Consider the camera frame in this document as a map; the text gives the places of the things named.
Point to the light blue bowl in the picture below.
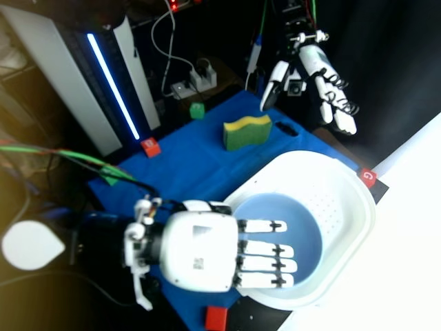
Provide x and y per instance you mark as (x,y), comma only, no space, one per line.
(303,224)

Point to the red block with letter G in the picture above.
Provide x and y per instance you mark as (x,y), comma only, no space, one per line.
(368,176)

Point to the blue cloth bag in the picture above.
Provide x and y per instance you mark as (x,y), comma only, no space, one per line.
(193,165)

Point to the white perforated drain basin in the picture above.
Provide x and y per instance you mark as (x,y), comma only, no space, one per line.
(344,213)

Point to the yellow and green sponge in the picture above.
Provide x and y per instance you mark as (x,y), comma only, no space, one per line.
(246,132)

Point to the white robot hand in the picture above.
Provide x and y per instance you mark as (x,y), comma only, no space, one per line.
(196,251)
(313,58)

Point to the green toy block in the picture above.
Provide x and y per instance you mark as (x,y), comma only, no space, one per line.
(111,180)
(197,111)

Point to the plain red block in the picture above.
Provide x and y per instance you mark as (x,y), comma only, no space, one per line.
(216,318)

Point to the white power strip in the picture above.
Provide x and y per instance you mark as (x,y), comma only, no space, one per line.
(201,79)

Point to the small wrist camera box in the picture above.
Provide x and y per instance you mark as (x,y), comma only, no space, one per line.
(296,87)

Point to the red lit electronic board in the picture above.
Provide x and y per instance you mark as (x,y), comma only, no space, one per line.
(174,5)

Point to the white tower with blue light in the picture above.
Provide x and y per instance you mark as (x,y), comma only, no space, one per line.
(69,86)

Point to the red block with white print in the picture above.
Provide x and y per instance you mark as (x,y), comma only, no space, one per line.
(151,147)

